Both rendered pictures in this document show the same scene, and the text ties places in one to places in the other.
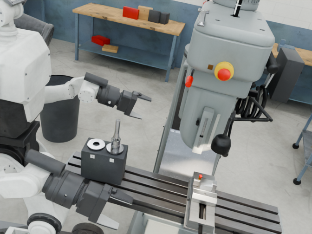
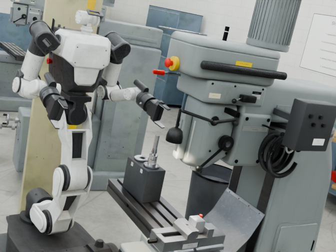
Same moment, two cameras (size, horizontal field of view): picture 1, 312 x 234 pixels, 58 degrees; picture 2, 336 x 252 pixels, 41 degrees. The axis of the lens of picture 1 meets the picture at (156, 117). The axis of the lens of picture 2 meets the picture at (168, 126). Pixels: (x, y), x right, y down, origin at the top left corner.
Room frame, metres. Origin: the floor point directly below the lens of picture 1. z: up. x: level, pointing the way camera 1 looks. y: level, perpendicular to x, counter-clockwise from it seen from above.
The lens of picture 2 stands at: (-0.29, -1.66, 1.97)
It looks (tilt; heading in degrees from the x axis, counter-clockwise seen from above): 14 degrees down; 51
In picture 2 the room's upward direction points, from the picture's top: 12 degrees clockwise
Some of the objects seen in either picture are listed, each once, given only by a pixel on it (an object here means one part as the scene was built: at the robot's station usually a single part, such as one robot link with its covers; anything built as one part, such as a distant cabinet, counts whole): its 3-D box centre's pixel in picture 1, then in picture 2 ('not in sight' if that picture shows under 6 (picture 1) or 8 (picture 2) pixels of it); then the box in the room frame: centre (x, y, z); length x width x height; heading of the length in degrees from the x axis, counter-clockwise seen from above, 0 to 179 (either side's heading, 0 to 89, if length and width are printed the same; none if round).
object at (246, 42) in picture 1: (228, 36); (222, 58); (1.11, -0.22, 1.81); 0.47 x 0.26 x 0.16; 173
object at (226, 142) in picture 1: (222, 142); (175, 134); (0.89, -0.26, 1.47); 0.07 x 0.07 x 0.06
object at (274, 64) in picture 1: (264, 48); (245, 70); (1.11, -0.36, 1.79); 0.45 x 0.04 x 0.04; 173
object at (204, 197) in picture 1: (204, 197); (185, 228); (1.03, -0.31, 1.03); 0.12 x 0.06 x 0.04; 85
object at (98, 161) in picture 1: (104, 160); (143, 177); (1.14, 0.23, 1.04); 0.22 x 0.12 x 0.20; 89
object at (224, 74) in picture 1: (224, 74); (169, 62); (0.84, -0.18, 1.76); 0.04 x 0.03 x 0.04; 83
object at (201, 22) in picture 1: (202, 16); (182, 30); (0.96, -0.09, 1.89); 0.24 x 0.04 x 0.01; 175
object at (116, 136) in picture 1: (117, 129); (155, 144); (1.14, 0.18, 1.26); 0.03 x 0.03 x 0.11
